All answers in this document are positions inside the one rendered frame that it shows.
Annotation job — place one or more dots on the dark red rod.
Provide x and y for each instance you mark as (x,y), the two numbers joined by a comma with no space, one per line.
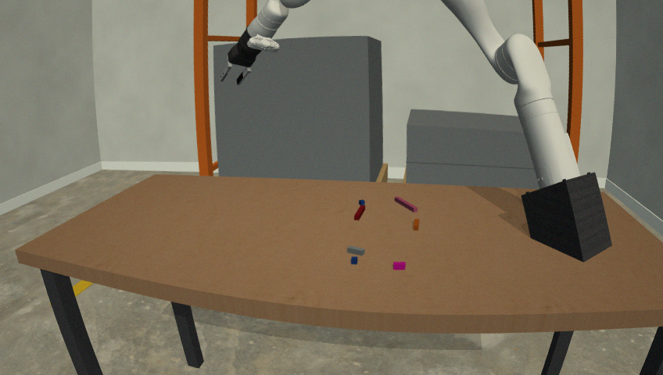
(359,212)

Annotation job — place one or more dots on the grey rod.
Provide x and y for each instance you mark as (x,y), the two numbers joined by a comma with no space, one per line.
(355,250)

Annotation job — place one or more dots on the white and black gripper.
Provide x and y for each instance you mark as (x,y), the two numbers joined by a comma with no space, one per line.
(255,38)

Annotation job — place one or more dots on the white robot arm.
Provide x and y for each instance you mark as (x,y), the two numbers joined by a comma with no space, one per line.
(549,146)

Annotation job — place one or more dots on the pink rod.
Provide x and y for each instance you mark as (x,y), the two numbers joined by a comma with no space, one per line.
(406,204)

